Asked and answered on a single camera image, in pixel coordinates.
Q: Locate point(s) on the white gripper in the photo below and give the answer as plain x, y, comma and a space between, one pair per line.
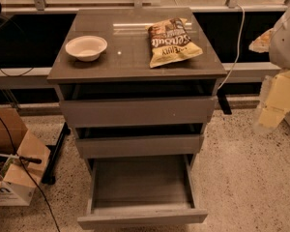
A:
286, 43

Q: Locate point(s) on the brown chip bag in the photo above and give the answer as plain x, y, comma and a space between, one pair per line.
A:
170, 42

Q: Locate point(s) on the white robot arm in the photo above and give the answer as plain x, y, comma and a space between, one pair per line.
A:
279, 52

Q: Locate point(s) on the grey middle drawer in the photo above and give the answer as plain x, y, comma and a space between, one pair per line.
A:
135, 141

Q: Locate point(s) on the grey top drawer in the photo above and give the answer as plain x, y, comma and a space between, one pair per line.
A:
138, 111

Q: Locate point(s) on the grey drawer cabinet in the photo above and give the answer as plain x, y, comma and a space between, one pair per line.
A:
123, 71

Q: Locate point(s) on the grey open bottom drawer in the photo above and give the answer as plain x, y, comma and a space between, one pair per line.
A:
141, 191

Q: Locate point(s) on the white paper bowl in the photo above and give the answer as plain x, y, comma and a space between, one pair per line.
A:
86, 48

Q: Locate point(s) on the black metal stand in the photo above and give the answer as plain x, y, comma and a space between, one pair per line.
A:
49, 174

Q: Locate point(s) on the open cardboard box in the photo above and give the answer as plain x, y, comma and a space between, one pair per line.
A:
19, 179

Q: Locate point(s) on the black handled tool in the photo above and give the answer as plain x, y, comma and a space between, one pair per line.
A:
33, 160

